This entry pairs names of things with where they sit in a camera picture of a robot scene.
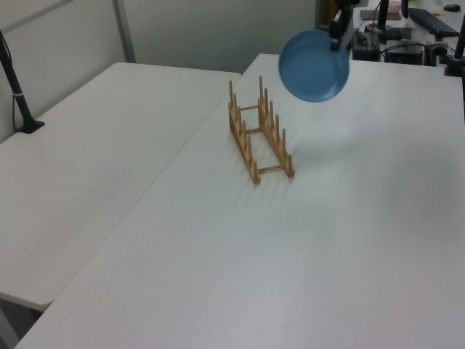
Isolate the dark robot gripper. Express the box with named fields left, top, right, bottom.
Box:
left=328, top=0, right=361, bottom=52

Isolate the blue round plate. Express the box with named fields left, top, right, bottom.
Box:
left=278, top=28, right=352, bottom=104

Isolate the wooden plate rack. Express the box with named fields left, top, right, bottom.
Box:
left=227, top=74, right=294, bottom=184

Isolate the yellow wooden panel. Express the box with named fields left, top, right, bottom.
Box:
left=319, top=0, right=339, bottom=29

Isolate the black electronics box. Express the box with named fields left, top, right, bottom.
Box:
left=350, top=30, right=381, bottom=61

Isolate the black monitor stand pole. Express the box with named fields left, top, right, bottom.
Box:
left=365, top=0, right=400, bottom=36

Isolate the pink box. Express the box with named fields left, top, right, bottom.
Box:
left=385, top=0, right=403, bottom=20

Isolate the black computer keyboard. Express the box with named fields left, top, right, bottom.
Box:
left=408, top=8, right=461, bottom=37

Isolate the black control box with cables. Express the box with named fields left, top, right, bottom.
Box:
left=384, top=42, right=426, bottom=65

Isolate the black camera pole with clamp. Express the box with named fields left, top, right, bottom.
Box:
left=443, top=14, right=465, bottom=77

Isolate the grey partition post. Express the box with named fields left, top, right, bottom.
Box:
left=111, top=0, right=137, bottom=64

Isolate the black clamped camera pole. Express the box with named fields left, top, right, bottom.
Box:
left=0, top=29, right=47, bottom=135

